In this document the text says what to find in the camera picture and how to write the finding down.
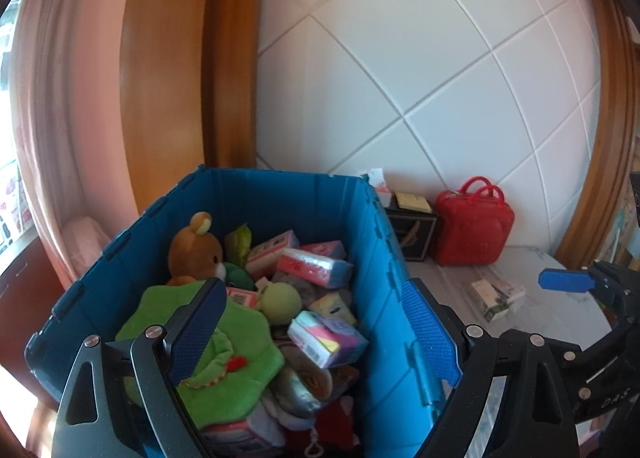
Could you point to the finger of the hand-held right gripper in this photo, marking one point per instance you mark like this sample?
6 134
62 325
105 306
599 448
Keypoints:
565 280

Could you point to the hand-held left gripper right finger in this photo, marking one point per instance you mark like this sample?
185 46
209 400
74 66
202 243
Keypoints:
432 333

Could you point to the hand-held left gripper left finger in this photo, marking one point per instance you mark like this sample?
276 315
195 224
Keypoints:
195 333

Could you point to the white green paper box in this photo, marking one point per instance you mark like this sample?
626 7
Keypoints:
495 299

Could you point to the blue plastic crate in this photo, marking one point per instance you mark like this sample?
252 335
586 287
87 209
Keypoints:
300 203

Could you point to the green plush toy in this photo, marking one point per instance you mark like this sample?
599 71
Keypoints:
245 343

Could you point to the brown teddy bear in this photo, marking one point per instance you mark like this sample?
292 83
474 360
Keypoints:
195 250

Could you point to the round pale green plush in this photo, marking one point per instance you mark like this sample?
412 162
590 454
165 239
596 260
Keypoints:
281 300

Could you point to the black gift box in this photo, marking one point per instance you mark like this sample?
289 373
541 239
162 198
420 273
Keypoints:
412 235

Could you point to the yellow green snack packet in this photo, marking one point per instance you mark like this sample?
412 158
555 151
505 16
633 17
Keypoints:
237 240

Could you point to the yellow blue tissue pack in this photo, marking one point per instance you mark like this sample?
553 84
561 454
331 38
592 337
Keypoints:
332 305

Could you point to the colourful striped tissue pack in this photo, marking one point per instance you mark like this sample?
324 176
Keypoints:
327 338

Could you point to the red hard case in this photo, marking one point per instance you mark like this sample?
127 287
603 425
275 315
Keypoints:
472 230

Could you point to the pink white tissue pack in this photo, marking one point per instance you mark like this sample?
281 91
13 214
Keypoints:
270 250

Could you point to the silver foil packet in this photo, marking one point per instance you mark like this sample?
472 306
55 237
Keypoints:
300 388

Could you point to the red plush item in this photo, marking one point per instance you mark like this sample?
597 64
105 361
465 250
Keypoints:
335 420

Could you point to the yellow notepad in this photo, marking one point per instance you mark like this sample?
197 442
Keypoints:
412 202

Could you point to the pink blue tissue pack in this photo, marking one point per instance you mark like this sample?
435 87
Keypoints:
315 267

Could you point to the pink tissue box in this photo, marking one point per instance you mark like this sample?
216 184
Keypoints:
381 190

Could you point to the pink curtain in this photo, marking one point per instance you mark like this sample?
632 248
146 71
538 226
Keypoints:
75 113

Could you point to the wooden wall trim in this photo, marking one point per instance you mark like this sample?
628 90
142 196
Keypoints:
165 88
607 113

